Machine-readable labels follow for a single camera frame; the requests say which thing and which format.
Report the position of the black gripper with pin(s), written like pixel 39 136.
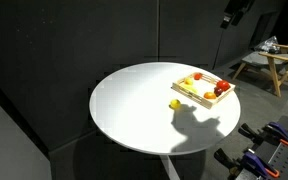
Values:
pixel 240 11

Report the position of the yellow banana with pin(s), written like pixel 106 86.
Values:
pixel 189 88

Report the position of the wooden slatted box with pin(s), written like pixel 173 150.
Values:
pixel 200 96

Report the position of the crumpled clear plastic bag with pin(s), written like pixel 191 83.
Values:
pixel 268 44

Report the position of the wooden armchair grey cushion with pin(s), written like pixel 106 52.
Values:
pixel 274 66

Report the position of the large red apple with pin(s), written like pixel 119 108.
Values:
pixel 223 85

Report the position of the dark purple plum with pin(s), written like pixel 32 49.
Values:
pixel 218 91

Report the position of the orange fruit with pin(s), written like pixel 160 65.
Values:
pixel 209 95

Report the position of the yellow lemon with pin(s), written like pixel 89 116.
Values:
pixel 175 104

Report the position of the purple orange spring clamp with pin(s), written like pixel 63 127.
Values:
pixel 254 161
pixel 277 131

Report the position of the round white table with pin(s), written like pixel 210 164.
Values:
pixel 134 106

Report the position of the white table pedestal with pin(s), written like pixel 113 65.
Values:
pixel 170 168

